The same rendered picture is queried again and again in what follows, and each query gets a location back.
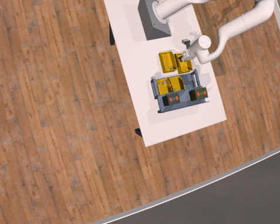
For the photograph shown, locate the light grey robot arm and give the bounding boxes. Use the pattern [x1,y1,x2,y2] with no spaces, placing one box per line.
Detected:
[152,0,275,65]

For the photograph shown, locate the dark grey metal shelf rack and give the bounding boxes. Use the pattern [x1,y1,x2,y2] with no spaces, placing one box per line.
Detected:
[151,69,210,113]

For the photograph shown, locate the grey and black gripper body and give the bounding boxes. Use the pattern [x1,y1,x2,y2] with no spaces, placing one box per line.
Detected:
[180,50,195,61]

